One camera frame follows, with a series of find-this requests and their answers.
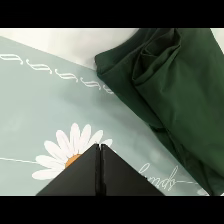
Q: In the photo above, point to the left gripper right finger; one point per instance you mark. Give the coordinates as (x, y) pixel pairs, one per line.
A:
(126, 176)

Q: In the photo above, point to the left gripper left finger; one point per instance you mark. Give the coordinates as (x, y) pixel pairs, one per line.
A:
(76, 176)

